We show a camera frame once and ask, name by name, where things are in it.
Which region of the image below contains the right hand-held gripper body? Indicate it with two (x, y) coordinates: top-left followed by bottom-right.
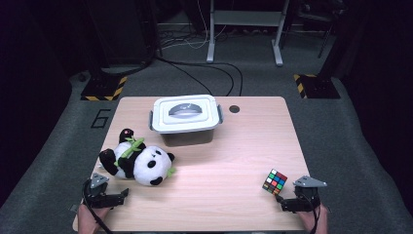
(292, 175), (328, 213)

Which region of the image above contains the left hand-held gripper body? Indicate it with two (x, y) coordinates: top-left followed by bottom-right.
(83, 173), (122, 209)

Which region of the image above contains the multicoloured puzzle cube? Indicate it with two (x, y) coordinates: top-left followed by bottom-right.
(262, 168), (288, 196)

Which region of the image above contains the panda plush toy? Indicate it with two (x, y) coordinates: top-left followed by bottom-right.
(97, 128), (177, 187)

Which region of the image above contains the clear plastic storage box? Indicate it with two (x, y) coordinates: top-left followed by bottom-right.
(148, 103), (225, 147)

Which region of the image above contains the white box lid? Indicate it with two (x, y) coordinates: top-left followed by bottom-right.
(152, 94), (221, 135)

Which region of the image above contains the person's right hand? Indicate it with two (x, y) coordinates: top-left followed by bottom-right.
(298, 204), (329, 234)

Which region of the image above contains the person's left hand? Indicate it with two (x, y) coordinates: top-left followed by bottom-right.
(77, 205), (110, 234)

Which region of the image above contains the black yellow striped stand base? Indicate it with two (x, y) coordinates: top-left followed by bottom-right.
(293, 73), (341, 99)
(80, 75), (129, 101)

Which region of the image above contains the dark metal stand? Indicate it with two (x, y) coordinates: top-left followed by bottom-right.
(318, 19), (336, 59)

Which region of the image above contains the black equipment cabinet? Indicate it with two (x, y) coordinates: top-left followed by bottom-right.
(92, 0), (162, 67)

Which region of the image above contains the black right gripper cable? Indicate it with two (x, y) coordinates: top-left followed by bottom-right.
(303, 193), (320, 234)

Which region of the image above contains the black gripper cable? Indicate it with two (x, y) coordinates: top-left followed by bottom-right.
(82, 178), (113, 234)
(303, 193), (320, 234)

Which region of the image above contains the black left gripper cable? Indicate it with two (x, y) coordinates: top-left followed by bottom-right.
(82, 178), (113, 234)

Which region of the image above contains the black floor cable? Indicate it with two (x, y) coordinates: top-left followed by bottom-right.
(155, 58), (214, 97)
(169, 60), (244, 98)

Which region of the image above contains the white floor cable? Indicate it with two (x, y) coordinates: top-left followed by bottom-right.
(161, 0), (228, 51)

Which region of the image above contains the white metal desk frame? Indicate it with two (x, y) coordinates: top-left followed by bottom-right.
(206, 0), (291, 67)

